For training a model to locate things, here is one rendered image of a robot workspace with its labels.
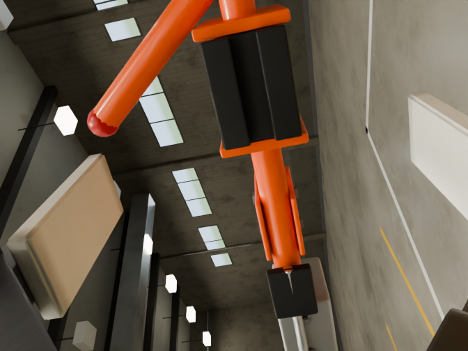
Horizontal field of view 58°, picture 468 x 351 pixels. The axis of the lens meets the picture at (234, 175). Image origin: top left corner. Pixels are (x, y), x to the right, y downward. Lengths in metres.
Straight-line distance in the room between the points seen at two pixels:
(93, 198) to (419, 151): 0.13
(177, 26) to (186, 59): 10.33
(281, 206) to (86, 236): 0.18
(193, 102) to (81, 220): 11.18
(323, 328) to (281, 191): 0.13
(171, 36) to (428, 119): 0.19
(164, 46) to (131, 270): 12.09
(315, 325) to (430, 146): 0.24
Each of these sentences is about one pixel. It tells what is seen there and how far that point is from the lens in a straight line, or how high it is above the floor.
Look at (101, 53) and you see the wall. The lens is 10.82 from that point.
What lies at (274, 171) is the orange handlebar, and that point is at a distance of 0.30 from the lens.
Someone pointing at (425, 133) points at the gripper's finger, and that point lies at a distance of 0.17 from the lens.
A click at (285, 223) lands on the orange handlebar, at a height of 1.23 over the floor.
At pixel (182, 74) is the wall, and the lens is 10.87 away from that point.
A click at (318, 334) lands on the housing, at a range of 0.38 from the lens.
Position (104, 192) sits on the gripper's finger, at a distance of 0.18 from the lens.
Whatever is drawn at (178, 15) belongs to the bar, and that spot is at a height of 1.27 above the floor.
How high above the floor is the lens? 1.22
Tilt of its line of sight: 6 degrees up
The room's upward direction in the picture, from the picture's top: 100 degrees counter-clockwise
